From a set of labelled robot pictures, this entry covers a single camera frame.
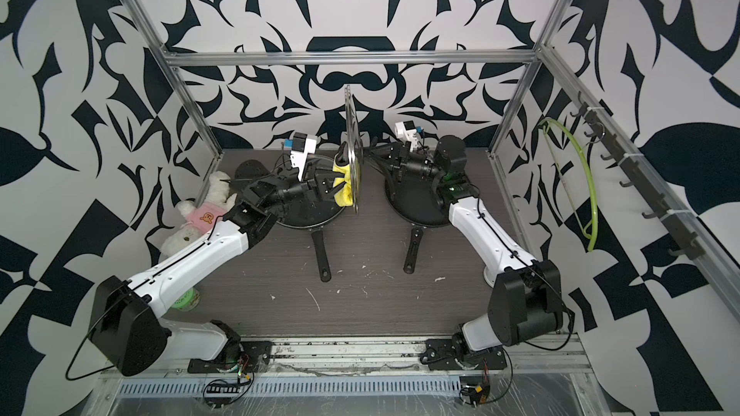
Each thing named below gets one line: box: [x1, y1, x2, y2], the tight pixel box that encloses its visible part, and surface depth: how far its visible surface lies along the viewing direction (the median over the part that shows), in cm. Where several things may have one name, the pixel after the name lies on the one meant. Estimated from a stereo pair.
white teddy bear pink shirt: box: [159, 170, 238, 259], surface depth 93 cm
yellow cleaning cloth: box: [332, 162, 354, 208], surface depth 59 cm
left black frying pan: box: [275, 154, 345, 284], surface depth 62 cm
